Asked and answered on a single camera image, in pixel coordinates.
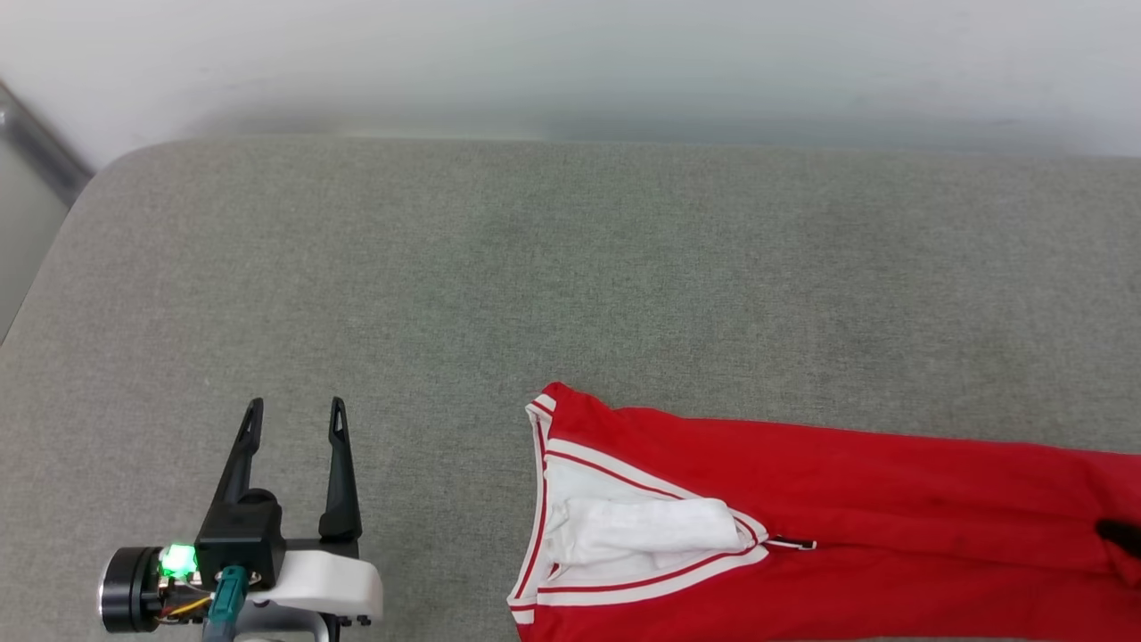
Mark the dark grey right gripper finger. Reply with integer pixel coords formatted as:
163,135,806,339
1095,519,1141,561

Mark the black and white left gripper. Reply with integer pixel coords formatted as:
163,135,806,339
157,396,385,625

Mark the red and white basketball jersey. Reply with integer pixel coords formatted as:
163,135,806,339
505,381,1141,642

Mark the teal cable connector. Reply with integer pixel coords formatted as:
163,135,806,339
201,564,250,642

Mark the grey metal rail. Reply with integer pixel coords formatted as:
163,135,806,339
0,82,95,210

